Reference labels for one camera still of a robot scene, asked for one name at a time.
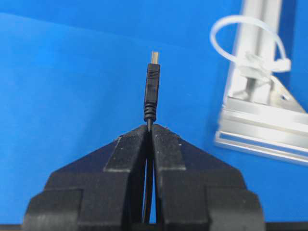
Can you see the silver corner bracket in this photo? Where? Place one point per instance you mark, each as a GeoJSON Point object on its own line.
{"type": "Point", "coordinates": [280, 97]}

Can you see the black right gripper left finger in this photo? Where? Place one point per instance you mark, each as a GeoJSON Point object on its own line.
{"type": "Point", "coordinates": [102, 191]}

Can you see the white zip tie loop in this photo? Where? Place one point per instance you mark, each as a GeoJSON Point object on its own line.
{"type": "Point", "coordinates": [251, 64]}

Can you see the silver aluminium extrusion frame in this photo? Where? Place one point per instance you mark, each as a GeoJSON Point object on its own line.
{"type": "Point", "coordinates": [247, 122]}

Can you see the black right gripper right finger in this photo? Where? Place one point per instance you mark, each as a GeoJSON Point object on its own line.
{"type": "Point", "coordinates": [196, 191]}

